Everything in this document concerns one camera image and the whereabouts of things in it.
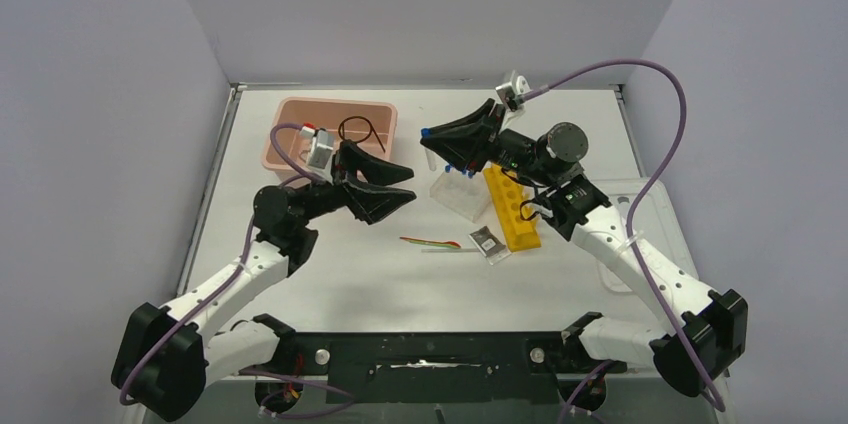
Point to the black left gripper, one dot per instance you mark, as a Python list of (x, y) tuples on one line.
[(369, 204)]

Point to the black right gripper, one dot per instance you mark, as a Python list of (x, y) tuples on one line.
[(467, 143)]

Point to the black wire ring stand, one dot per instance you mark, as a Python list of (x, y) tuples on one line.
[(360, 130)]

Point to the red green stirring sticks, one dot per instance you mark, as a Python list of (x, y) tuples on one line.
[(431, 243)]

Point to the small dark sample bag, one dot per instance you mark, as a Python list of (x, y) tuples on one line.
[(487, 243)]

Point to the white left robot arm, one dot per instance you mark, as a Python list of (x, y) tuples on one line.
[(170, 353)]

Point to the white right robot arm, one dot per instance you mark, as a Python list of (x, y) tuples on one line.
[(702, 331)]

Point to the clear plastic tube box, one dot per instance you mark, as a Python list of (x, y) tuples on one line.
[(468, 197)]

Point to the pink plastic bin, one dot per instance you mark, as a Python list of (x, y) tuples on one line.
[(325, 113)]

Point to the yellow test tube rack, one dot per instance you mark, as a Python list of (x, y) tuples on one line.
[(507, 196)]

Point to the white plastic tray lid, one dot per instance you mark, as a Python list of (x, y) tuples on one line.
[(655, 218)]

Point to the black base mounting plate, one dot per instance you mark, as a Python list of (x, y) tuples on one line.
[(440, 368)]

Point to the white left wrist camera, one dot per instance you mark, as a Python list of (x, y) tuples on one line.
[(318, 147)]

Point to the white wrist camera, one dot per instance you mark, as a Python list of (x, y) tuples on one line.
[(318, 147), (512, 90)]

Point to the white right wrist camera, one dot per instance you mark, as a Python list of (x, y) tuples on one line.
[(512, 90)]

